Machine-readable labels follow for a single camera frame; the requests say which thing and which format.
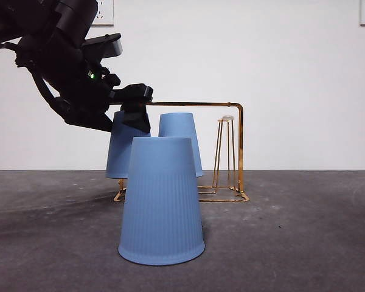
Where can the blue ribbed plastic cup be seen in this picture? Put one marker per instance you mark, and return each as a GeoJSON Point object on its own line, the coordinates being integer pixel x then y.
{"type": "Point", "coordinates": [182, 124]}
{"type": "Point", "coordinates": [118, 152]}
{"type": "Point", "coordinates": [161, 197]}

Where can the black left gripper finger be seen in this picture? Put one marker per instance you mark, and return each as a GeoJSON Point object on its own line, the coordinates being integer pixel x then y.
{"type": "Point", "coordinates": [137, 118]}
{"type": "Point", "coordinates": [134, 92]}

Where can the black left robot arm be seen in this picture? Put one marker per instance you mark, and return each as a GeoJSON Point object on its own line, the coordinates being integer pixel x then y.
{"type": "Point", "coordinates": [64, 76]}

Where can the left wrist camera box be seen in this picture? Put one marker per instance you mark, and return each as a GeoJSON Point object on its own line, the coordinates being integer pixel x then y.
{"type": "Point", "coordinates": [109, 47]}

